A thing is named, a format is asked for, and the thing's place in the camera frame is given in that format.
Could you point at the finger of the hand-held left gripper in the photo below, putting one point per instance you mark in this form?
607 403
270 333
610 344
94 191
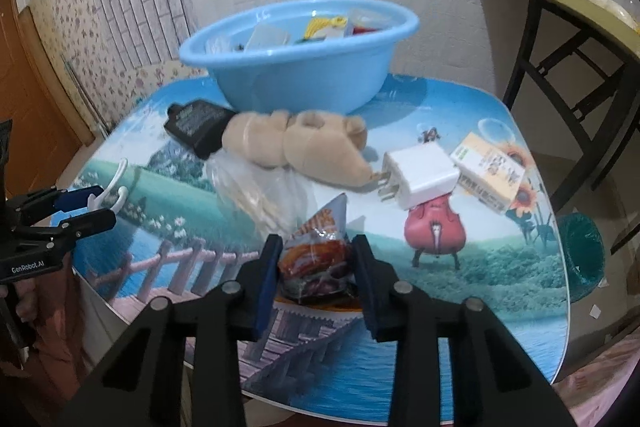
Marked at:
90 223
75 200

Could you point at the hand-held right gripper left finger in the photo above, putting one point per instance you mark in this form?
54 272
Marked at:
262 292

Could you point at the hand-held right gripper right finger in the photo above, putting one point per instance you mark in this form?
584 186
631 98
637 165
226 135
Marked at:
367 292

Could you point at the white plastic hook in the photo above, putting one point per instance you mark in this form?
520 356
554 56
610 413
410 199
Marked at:
112 187

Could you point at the orange snack packet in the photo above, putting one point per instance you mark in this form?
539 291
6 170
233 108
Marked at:
315 252

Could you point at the clear plastic bag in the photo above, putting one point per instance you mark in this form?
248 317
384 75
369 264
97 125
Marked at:
265 192

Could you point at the white charger plug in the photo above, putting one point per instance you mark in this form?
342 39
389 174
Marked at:
422 172

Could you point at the black bottle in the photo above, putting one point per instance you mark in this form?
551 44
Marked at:
197 127

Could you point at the beige plush toy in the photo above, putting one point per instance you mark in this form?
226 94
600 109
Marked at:
310 147

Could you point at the small yellow white carton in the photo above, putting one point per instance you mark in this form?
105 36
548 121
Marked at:
492 172

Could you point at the blue plastic basin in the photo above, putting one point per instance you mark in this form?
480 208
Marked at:
295 77

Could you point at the translucent plastic bag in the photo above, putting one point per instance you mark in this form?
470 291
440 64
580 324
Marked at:
267 38

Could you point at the yellow mesh bag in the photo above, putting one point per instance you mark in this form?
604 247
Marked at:
322 28

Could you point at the printed landscape desktop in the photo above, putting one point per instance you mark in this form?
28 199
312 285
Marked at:
475 297

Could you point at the person's left hand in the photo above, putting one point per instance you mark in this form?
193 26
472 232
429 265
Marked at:
25 307

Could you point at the metal rod stand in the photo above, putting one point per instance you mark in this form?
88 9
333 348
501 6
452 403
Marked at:
85 97

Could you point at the brown wooden door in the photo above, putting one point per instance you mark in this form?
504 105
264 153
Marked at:
30 82

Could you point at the green trash bin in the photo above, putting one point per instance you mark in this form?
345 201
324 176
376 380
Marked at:
582 257

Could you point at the pink blanket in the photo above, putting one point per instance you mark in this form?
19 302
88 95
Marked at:
605 387

